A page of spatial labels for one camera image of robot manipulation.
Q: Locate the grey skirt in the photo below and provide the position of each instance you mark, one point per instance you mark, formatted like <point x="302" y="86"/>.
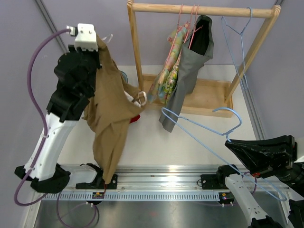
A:
<point x="191" y="61"/>

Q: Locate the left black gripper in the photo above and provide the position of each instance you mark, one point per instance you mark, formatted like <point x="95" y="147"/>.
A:
<point x="94" y="53"/>

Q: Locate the red skirt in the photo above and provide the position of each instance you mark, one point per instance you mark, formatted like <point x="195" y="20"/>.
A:
<point x="134" y="119"/>

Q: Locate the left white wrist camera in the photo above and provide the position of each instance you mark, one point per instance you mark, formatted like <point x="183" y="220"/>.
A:
<point x="85" y="37"/>

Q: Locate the pink wire hanger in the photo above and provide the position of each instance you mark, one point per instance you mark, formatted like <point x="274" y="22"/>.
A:
<point x="183" y="31"/>
<point x="194" y="27"/>
<point x="171" y="59"/>

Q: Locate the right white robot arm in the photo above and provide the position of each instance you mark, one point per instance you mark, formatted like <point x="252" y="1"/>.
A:
<point x="240" y="186"/>

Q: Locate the wooden clothes rack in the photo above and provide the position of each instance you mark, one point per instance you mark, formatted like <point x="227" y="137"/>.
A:
<point x="209" y="97"/>

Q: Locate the pastel floral skirt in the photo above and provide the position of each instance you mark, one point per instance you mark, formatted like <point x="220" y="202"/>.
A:
<point x="165" y="82"/>

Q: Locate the teal plastic basin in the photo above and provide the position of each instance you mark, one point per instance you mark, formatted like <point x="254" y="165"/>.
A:
<point x="124" y="76"/>

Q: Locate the tan skirt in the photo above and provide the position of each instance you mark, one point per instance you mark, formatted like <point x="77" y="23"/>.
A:
<point x="109" y="112"/>

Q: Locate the lemon print skirt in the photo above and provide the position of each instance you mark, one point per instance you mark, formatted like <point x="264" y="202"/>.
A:
<point x="171" y="82"/>

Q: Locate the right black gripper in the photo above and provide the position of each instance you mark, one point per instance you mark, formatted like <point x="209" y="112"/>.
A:
<point x="269" y="156"/>

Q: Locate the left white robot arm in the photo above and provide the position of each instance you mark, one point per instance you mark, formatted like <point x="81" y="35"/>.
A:
<point x="80" y="88"/>

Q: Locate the aluminium rail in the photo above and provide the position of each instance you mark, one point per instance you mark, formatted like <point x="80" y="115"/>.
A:
<point x="163" y="183"/>

